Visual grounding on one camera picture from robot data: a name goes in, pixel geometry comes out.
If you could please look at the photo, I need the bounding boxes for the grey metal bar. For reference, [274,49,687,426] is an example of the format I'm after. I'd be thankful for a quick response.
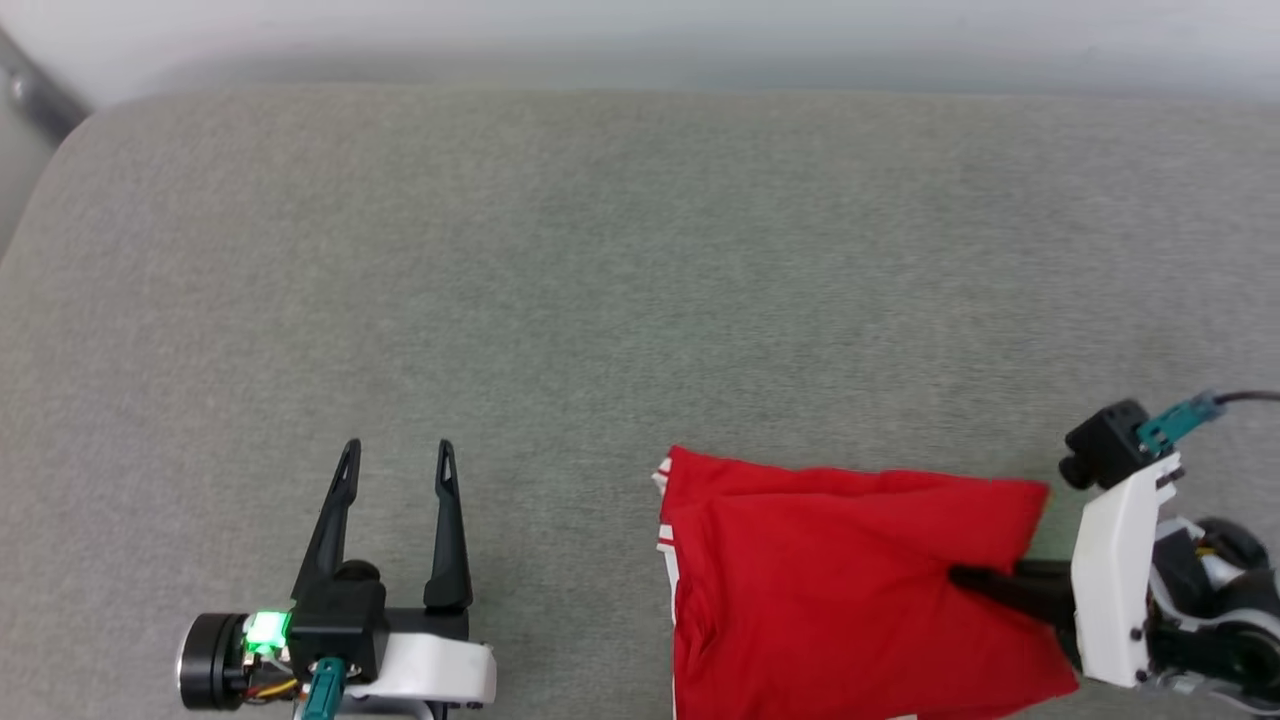
[0,28,93,147]

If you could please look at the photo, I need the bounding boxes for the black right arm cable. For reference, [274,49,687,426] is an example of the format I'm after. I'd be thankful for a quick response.
[1138,389,1280,453]

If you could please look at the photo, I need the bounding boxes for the red and white jersey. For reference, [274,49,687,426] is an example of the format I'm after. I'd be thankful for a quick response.
[652,445,1081,720]

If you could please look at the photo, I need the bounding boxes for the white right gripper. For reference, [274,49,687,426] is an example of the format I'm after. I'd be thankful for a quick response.
[948,453,1184,691]

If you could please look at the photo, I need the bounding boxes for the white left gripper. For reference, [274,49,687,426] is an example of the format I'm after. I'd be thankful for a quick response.
[175,438,499,714]

